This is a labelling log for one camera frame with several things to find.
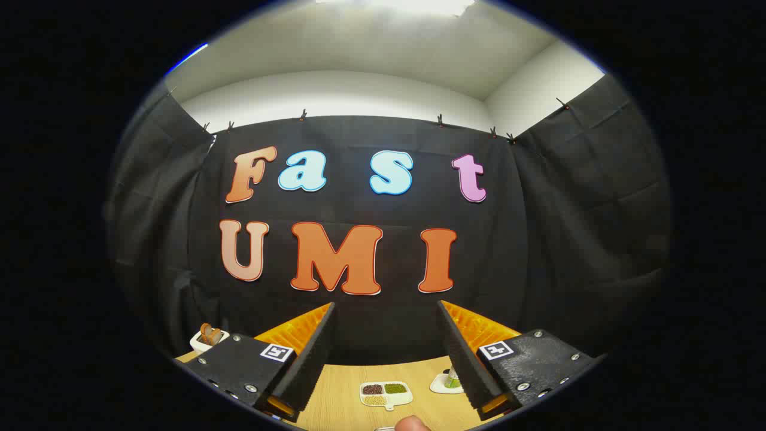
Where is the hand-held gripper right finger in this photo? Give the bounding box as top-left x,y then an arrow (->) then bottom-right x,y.
436,299 -> 605,421

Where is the small white plate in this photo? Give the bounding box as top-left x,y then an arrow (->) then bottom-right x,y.
430,372 -> 464,394

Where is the white divided tray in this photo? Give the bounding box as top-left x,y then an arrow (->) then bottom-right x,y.
359,381 -> 414,412

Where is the row of cloth clips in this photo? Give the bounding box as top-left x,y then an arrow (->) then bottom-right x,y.
168,87 -> 570,145

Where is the ceiling light panel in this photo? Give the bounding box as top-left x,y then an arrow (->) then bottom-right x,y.
316,0 -> 476,17

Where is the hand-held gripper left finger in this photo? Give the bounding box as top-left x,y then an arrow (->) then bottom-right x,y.
174,302 -> 337,423

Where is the white toaster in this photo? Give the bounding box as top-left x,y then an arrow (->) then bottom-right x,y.
190,328 -> 230,354

